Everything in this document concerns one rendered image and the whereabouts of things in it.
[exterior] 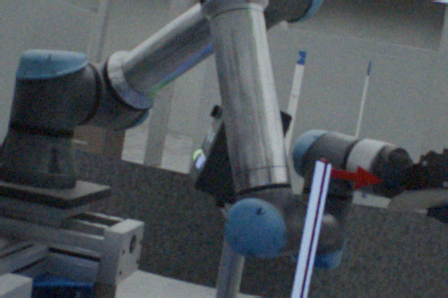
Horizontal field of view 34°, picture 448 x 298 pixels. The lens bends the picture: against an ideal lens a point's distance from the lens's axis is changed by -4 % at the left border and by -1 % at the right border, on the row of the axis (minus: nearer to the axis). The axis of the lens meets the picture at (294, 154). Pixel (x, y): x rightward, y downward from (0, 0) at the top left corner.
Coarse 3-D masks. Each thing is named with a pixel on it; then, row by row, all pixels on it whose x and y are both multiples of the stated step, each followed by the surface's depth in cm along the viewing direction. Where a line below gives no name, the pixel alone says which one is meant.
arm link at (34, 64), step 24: (24, 72) 119; (48, 72) 119; (72, 72) 121; (96, 72) 128; (24, 96) 119; (48, 96) 119; (72, 96) 122; (96, 96) 127; (24, 120) 119; (48, 120) 120; (72, 120) 124
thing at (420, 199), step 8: (408, 192) 74; (416, 192) 73; (424, 192) 72; (432, 192) 71; (440, 192) 69; (392, 200) 81; (400, 200) 80; (408, 200) 80; (416, 200) 80; (424, 200) 80; (432, 200) 80; (440, 200) 79; (392, 208) 86; (400, 208) 86; (408, 208) 86; (416, 208) 87; (424, 208) 88
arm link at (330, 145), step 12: (312, 132) 107; (324, 132) 106; (336, 132) 107; (300, 144) 107; (312, 144) 105; (324, 144) 104; (336, 144) 103; (348, 144) 102; (300, 156) 106; (312, 156) 105; (324, 156) 103; (336, 156) 102; (348, 156) 100; (300, 168) 107; (312, 168) 104; (336, 168) 101; (312, 180) 104; (336, 180) 103; (336, 192) 103; (348, 192) 104
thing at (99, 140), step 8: (80, 128) 737; (88, 128) 735; (96, 128) 733; (80, 136) 737; (88, 136) 735; (96, 136) 733; (104, 136) 731; (112, 136) 745; (120, 136) 764; (80, 144) 736; (88, 144) 734; (96, 144) 733; (104, 144) 732; (112, 144) 749; (120, 144) 767; (96, 152) 733; (104, 152) 734; (112, 152) 752; (120, 152) 771
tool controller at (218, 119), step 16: (224, 128) 129; (288, 128) 132; (208, 144) 136; (224, 144) 129; (208, 160) 129; (224, 160) 129; (192, 176) 139; (208, 176) 129; (224, 176) 130; (208, 192) 129; (224, 192) 130
